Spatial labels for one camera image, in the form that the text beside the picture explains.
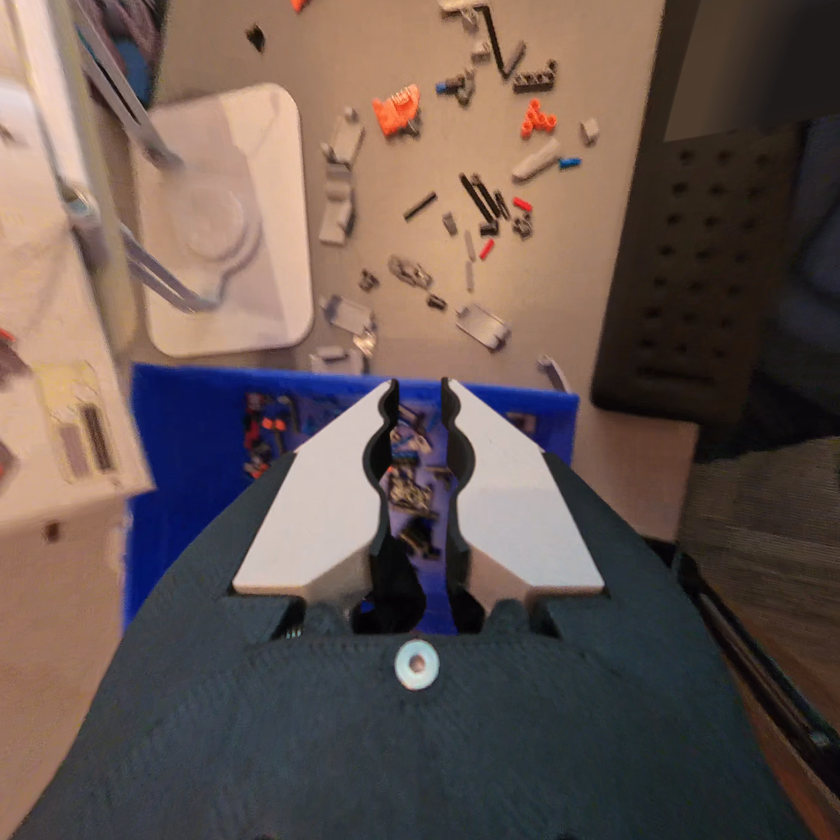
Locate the blue plastic parts bin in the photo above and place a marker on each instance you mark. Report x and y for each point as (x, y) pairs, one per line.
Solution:
(184, 420)

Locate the orange three-hole connector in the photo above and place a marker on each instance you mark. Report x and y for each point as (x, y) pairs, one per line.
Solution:
(538, 118)

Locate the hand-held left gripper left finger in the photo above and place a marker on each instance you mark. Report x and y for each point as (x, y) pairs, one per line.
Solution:
(302, 525)

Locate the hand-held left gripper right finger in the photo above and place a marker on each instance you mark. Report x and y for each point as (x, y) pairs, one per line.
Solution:
(531, 525)

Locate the open instruction booklet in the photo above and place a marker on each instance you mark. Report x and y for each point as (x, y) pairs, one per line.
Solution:
(65, 367)

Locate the light grey bracket piece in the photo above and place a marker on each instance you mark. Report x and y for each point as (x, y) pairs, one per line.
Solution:
(344, 139)
(338, 210)

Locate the black pin with blue tip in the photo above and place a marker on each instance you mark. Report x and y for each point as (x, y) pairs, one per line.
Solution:
(459, 84)

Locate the small black pin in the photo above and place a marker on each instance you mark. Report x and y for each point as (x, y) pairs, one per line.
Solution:
(256, 37)
(420, 205)

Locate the light grey small brick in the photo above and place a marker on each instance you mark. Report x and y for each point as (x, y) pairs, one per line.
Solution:
(589, 131)

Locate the thin grey pin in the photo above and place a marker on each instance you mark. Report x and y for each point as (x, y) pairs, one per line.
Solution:
(470, 246)

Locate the orange translucent piece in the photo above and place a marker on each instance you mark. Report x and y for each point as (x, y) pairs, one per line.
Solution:
(397, 111)

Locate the dark grey small piece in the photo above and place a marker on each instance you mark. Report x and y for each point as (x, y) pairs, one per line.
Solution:
(449, 223)
(367, 279)
(523, 226)

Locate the black office chair frame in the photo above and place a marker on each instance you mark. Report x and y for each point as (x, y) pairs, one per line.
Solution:
(741, 656)

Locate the small grey two-hole connector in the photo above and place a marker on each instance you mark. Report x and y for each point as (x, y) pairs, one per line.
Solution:
(481, 52)

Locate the small red pin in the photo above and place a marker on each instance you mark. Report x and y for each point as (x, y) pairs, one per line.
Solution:
(487, 249)
(523, 205)

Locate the light grey panel piece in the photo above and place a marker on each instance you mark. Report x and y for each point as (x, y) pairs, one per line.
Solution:
(463, 6)
(537, 161)

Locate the wooden book stand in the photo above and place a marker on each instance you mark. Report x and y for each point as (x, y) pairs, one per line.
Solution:
(223, 197)

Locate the clear plastic scrap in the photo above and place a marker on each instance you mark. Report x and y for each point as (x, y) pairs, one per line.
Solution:
(365, 341)

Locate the dark grey short beam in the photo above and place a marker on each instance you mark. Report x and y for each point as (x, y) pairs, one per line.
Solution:
(410, 272)

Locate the small black connector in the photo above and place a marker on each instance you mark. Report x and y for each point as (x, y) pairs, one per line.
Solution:
(436, 302)

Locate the black long connector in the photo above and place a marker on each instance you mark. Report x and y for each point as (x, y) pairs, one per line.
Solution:
(482, 197)

